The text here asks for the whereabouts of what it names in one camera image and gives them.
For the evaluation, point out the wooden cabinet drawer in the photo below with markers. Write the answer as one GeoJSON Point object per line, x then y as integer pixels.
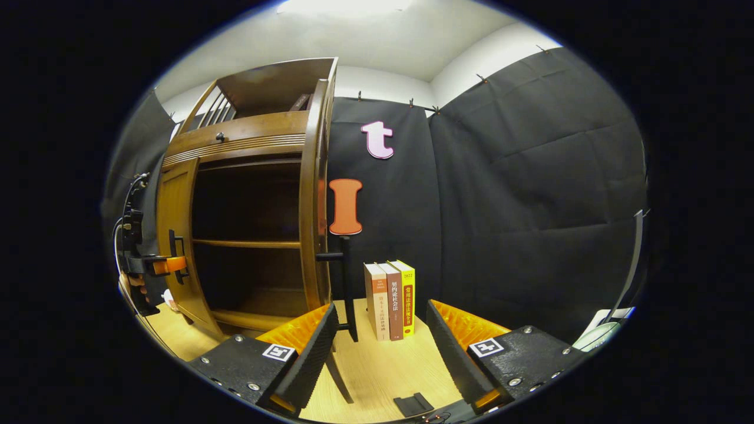
{"type": "Point", "coordinates": [259, 135]}

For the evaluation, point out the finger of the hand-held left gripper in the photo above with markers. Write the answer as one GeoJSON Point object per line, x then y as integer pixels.
{"type": "Point", "coordinates": [169, 265]}

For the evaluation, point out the brown book with white label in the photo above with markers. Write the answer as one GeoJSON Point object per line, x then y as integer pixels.
{"type": "Point", "coordinates": [394, 306]}

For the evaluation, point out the wooden cabinet inner shelf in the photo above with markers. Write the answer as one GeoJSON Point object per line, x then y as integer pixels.
{"type": "Point", "coordinates": [247, 243]}

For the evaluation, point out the tan book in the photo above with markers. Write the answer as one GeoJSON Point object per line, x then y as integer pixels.
{"type": "Point", "coordinates": [376, 306]}

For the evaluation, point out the wooden cabinet door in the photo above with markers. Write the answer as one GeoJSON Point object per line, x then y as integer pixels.
{"type": "Point", "coordinates": [174, 200]}
{"type": "Point", "coordinates": [309, 235]}

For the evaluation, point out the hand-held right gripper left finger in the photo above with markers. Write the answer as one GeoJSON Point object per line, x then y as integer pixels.
{"type": "Point", "coordinates": [309, 365]}

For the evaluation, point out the yellow book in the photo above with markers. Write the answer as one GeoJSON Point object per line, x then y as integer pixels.
{"type": "Point", "coordinates": [408, 300]}

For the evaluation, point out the white curved object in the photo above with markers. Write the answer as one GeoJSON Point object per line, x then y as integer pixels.
{"type": "Point", "coordinates": [601, 333]}

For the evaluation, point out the large ceiling light panel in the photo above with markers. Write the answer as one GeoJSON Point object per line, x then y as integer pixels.
{"type": "Point", "coordinates": [344, 6]}

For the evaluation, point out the wooden double-door shoe cabinet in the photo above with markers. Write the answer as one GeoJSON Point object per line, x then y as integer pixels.
{"type": "Point", "coordinates": [265, 126]}

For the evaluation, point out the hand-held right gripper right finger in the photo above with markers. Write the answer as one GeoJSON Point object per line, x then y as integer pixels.
{"type": "Point", "coordinates": [453, 365]}

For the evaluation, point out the dark brown book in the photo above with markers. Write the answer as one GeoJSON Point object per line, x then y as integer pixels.
{"type": "Point", "coordinates": [300, 101]}

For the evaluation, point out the black backdrop cloth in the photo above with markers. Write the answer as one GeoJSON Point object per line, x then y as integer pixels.
{"type": "Point", "coordinates": [530, 176]}

